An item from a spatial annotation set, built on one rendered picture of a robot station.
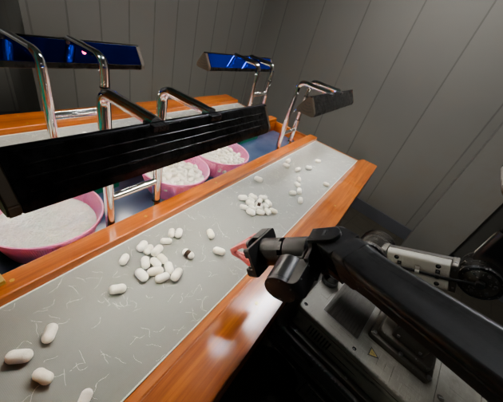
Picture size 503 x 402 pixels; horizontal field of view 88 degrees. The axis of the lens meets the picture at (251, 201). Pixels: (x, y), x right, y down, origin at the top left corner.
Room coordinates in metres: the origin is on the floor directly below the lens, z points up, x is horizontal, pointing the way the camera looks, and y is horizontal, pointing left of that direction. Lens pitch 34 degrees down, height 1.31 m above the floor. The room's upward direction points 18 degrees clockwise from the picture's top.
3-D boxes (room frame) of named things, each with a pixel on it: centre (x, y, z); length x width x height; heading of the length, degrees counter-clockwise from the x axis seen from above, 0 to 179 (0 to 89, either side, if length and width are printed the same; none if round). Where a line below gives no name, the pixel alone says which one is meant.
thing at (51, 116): (0.69, 0.61, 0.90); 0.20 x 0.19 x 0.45; 156
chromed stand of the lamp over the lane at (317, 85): (1.42, -0.15, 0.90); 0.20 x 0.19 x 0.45; 156
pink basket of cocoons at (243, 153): (1.11, 0.21, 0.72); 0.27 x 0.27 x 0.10
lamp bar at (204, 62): (1.61, 0.29, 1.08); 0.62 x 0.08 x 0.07; 156
